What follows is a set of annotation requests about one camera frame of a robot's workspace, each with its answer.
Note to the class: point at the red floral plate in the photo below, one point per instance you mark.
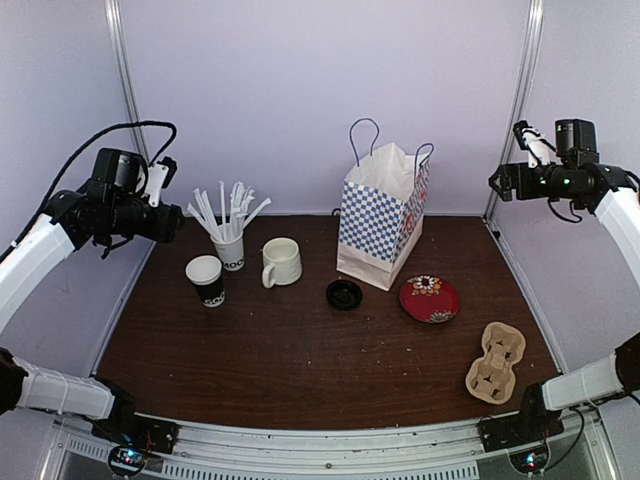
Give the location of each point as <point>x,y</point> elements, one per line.
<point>429,299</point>

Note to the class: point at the aluminium front rail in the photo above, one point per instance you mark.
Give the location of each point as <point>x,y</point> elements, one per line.
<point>452,450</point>

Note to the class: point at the white paper cup with straws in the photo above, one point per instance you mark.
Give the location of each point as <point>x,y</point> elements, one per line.
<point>230,253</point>

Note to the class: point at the black plastic cup lid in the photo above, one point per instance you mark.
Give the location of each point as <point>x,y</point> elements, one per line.
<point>343,295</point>

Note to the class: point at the blue checkered paper bag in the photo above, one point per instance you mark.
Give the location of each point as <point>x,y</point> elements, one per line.
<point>383,204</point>

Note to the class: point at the left aluminium post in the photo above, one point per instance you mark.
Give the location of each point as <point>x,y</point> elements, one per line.
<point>118,42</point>

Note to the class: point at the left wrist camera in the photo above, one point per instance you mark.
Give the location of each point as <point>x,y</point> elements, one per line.
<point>160,175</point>

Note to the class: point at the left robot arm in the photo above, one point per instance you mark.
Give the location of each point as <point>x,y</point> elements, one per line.
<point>118,203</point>

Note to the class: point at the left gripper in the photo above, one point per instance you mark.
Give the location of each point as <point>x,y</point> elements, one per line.
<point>164,229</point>

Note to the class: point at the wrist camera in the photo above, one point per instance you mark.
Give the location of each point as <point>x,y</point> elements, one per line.
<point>534,143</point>
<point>160,175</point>

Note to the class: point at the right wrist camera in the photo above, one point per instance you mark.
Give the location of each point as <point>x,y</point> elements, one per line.
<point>534,143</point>

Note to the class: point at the cardboard cup carrier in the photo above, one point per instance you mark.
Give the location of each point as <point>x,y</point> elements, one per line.
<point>491,378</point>

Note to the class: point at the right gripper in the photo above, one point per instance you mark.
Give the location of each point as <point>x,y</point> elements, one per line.
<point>524,190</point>

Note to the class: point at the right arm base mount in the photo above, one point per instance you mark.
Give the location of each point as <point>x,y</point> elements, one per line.
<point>522,435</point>

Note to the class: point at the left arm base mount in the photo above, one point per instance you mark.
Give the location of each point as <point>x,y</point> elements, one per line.
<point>137,442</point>

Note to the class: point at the white ceramic mug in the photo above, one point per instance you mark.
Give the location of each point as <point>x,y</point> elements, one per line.
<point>282,264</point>

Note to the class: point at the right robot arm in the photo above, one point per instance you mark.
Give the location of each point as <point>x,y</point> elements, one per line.
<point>570,227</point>

